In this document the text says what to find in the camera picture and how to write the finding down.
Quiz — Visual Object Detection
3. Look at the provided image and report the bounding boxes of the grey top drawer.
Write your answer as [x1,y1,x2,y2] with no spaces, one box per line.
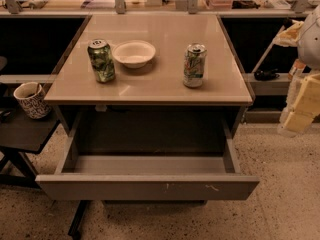
[36,111,259,201]

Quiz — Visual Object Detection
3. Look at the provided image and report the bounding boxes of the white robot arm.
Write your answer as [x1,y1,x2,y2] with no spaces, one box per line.
[273,5,320,137]

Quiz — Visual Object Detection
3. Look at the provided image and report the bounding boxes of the white stick with black tip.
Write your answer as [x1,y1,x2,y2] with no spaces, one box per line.
[251,25,285,73]

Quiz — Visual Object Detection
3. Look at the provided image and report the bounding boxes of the black small object on ledge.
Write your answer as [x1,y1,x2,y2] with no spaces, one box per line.
[254,69,279,81]

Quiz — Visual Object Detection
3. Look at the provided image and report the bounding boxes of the patterned ceramic mug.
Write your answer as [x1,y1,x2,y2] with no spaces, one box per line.
[13,82,52,119]

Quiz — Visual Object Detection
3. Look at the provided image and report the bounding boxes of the white green soda can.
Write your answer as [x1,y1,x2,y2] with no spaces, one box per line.
[183,43,207,88]

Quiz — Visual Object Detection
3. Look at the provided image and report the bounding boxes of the dark side table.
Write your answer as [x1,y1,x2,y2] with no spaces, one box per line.
[0,107,59,188]

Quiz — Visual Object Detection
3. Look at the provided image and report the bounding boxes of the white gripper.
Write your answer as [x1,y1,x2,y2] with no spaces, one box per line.
[280,73,320,133]

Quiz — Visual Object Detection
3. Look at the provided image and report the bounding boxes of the orange drink bottle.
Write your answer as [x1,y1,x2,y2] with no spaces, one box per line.
[288,59,306,80]

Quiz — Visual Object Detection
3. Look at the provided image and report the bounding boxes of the grey desk cabinet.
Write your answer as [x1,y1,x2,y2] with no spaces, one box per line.
[44,13,256,138]

